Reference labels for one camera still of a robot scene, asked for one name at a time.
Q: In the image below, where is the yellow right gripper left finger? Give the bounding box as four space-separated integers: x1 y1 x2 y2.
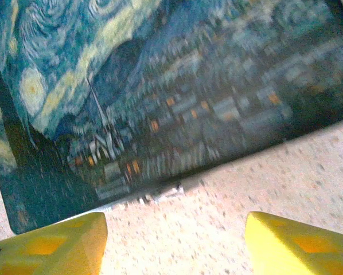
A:
0 212 108 275

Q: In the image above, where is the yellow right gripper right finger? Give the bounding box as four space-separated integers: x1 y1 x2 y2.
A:
244 211 343 275

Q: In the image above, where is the silver key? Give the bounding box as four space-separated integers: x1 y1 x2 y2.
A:
157 184 188 201

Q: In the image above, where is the starry night patterned case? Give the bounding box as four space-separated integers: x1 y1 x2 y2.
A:
0 0 343 235

